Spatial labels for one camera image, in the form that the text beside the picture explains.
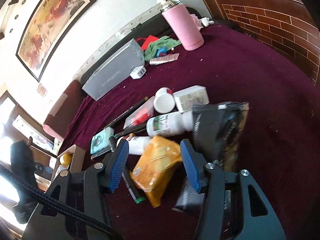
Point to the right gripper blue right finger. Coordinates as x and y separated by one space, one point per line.
195 167

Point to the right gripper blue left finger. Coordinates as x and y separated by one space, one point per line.
114 164

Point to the black marker green cap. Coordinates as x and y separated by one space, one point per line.
134 192

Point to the orange cracker packet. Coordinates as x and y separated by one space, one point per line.
156 167

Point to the white bottle purple label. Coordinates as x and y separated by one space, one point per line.
137 145

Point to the black foil pouch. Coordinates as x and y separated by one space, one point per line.
216 133

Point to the white green label bottle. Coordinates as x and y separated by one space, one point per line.
171 124

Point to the yellow round jar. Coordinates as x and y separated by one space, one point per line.
66 159

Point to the white red label pill bottle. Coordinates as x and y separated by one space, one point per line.
164 101

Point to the clear case red contents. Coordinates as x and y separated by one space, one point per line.
142 114

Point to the teal card box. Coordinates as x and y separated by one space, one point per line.
100 141

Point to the brown cardboard tray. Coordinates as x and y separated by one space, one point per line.
78 155

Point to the black marker orange cap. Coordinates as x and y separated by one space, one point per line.
128 112

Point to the black marker purple cap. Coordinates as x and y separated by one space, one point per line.
135 129

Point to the white green carton box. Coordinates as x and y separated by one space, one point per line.
186 98

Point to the maroon bed blanket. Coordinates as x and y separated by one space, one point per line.
279 145

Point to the small white multiport charger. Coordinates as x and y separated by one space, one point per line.
138 72

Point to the pink toothpaste tube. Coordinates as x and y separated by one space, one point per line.
164 59

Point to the green cloth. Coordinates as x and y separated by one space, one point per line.
164 42

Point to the grey long box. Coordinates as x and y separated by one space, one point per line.
114 70

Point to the black headboard cushion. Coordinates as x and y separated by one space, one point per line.
156 26

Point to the pink cloth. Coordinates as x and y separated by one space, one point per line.
196 21

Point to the pink thermos bottle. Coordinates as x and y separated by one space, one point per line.
181 22

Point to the framed wall painting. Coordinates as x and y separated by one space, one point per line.
47 26

